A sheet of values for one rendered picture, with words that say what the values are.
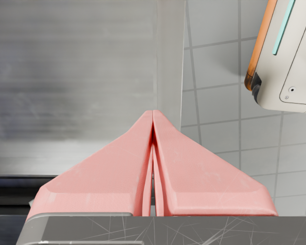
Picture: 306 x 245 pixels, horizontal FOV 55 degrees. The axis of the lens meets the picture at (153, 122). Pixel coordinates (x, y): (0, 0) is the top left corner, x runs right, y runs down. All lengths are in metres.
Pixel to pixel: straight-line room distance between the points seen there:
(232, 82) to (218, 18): 0.30
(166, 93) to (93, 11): 0.12
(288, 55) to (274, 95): 0.15
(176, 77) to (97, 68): 0.09
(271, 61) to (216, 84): 0.35
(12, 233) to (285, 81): 0.91
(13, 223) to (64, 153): 0.20
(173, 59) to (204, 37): 0.94
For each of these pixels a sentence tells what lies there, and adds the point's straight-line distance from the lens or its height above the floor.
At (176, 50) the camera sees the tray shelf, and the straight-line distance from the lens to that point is 0.33.
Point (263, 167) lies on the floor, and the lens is 1.74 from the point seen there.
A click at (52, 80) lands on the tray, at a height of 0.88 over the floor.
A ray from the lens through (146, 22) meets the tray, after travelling 0.32.
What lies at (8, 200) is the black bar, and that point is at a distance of 0.51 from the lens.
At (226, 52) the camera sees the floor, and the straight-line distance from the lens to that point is 1.31.
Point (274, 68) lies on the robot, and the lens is 1.09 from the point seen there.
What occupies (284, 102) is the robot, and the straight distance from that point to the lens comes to 1.15.
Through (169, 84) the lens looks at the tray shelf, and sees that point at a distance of 0.35.
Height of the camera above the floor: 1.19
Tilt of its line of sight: 55 degrees down
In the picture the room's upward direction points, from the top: 178 degrees counter-clockwise
